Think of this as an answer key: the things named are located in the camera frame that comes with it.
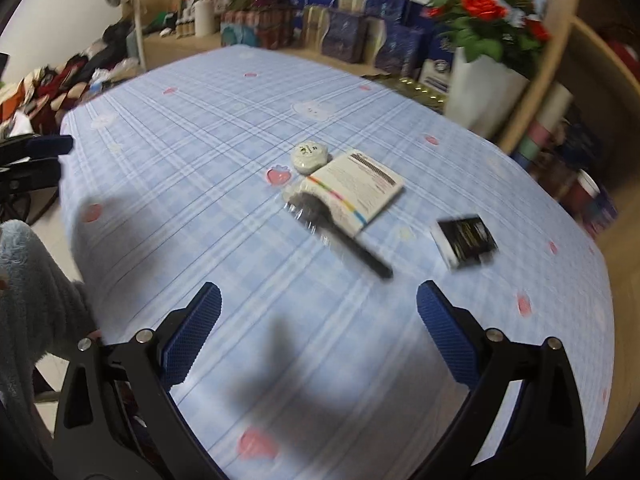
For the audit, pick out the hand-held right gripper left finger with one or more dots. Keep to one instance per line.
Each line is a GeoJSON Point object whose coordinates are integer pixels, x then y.
{"type": "Point", "coordinates": [192, 327]}

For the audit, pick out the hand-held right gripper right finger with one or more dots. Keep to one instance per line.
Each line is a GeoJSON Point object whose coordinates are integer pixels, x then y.
{"type": "Point", "coordinates": [444, 327]}

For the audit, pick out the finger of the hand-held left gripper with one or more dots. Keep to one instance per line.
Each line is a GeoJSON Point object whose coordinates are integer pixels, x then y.
{"type": "Point", "coordinates": [35, 172]}
{"type": "Point", "coordinates": [50, 145]}

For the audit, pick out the small black packet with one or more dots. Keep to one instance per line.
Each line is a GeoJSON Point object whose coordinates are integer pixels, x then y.
{"type": "Point", "coordinates": [465, 240]}

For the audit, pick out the white card packet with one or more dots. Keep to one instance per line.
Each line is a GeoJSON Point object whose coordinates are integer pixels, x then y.
{"type": "Point", "coordinates": [360, 185]}

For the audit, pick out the small round white pack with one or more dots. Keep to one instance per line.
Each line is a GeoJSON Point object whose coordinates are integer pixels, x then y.
{"type": "Point", "coordinates": [310, 157]}

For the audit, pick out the person's left forearm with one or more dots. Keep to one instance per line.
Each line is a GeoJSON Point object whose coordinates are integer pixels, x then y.
{"type": "Point", "coordinates": [35, 300]}

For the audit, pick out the pile of clothes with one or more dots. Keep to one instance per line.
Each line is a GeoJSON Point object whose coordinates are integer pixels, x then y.
{"type": "Point", "coordinates": [60, 80]}

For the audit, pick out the low wooden cabinet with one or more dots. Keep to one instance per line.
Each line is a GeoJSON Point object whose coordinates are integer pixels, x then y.
{"type": "Point", "coordinates": [170, 42]}

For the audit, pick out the row of small bottles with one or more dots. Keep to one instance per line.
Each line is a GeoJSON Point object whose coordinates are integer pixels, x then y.
{"type": "Point", "coordinates": [185, 25]}

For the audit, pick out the red paper cup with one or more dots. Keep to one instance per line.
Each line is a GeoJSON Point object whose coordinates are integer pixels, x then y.
{"type": "Point", "coordinates": [585, 192]}

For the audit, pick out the small purple blue box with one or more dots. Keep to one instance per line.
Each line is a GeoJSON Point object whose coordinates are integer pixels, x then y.
{"type": "Point", "coordinates": [606, 210]}

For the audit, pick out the white ribbed vase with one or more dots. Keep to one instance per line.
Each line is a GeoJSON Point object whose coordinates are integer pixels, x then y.
{"type": "Point", "coordinates": [205, 17]}

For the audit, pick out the blue cartoon gift bag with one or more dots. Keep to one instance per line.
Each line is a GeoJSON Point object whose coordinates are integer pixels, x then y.
{"type": "Point", "coordinates": [580, 142]}

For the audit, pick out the stack of pastel cups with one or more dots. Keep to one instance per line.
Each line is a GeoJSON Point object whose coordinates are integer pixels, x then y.
{"type": "Point", "coordinates": [545, 120]}

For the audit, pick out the decorated tin box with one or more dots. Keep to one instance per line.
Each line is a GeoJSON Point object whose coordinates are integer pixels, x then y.
{"type": "Point", "coordinates": [255, 30]}

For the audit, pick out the gold leaf tray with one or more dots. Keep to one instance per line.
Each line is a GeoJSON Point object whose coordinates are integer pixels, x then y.
{"type": "Point", "coordinates": [410, 90]}

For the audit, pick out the blue white carton box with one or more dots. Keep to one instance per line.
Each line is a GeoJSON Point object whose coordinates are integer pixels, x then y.
{"type": "Point", "coordinates": [437, 70]}

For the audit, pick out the wooden shelf unit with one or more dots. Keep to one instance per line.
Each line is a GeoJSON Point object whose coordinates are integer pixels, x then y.
{"type": "Point", "coordinates": [600, 85]}

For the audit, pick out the red roses in white pot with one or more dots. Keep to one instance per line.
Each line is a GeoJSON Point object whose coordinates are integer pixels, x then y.
{"type": "Point", "coordinates": [485, 35]}

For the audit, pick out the flat blue box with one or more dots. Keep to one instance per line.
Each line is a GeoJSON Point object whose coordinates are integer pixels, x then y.
{"type": "Point", "coordinates": [315, 0]}

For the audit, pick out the dark blue box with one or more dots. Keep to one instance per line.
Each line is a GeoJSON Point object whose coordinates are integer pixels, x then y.
{"type": "Point", "coordinates": [420, 15]}

